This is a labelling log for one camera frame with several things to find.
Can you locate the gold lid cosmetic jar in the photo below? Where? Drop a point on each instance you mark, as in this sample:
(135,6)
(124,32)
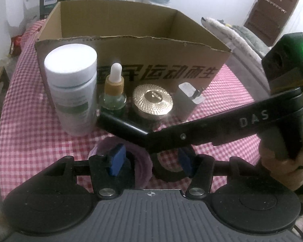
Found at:
(150,105)

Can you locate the green glass dropper bottle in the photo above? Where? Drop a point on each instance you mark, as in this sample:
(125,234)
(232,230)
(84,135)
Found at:
(113,99)

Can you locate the grey folded blanket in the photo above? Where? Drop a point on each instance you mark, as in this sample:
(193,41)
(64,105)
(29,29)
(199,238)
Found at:
(247,51)

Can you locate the brown cardboard box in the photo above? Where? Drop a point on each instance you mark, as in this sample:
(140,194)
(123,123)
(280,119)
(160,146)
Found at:
(154,44)

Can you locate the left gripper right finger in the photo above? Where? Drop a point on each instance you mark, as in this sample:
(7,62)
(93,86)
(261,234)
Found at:
(199,168)

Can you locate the person's right hand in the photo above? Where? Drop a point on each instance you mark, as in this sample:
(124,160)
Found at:
(285,168)

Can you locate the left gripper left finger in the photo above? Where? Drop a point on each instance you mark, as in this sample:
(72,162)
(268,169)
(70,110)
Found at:
(105,172)

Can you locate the brown wooden door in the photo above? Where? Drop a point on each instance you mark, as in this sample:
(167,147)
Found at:
(268,18)

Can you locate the purple tape roll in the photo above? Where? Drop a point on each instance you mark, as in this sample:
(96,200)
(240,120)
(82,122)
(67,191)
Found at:
(143,163)

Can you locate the white pill bottle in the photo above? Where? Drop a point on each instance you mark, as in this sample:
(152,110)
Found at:
(71,72)

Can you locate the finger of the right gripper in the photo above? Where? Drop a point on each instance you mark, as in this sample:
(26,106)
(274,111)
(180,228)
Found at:
(120,127)

